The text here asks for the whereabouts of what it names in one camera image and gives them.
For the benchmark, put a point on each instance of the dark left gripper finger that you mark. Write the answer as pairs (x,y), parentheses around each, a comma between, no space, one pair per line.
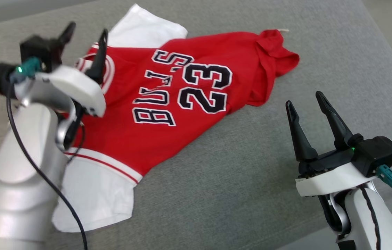
(98,62)
(66,34)

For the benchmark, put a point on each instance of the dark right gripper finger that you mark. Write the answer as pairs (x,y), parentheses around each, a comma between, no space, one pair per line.
(300,142)
(338,132)

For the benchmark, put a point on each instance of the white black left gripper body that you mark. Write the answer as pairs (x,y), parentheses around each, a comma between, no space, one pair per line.
(74,83)

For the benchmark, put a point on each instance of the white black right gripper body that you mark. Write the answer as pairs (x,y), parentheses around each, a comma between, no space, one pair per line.
(328,180)

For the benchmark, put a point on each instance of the red Bulls 23 jersey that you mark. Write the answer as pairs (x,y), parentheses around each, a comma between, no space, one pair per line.
(130,139)

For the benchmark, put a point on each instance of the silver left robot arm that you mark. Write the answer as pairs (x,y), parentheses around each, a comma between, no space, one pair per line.
(18,173)

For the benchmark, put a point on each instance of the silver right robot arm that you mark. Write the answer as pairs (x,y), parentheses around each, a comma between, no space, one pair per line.
(390,229)

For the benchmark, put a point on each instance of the grey fabric sofa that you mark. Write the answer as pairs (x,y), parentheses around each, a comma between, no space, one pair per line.
(234,180)

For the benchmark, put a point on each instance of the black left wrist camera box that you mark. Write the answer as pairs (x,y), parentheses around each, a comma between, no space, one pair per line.
(38,48)

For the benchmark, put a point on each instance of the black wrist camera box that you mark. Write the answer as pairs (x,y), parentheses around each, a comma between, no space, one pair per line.
(373,154)
(38,48)

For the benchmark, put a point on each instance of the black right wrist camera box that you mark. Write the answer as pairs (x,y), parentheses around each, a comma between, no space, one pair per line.
(373,154)

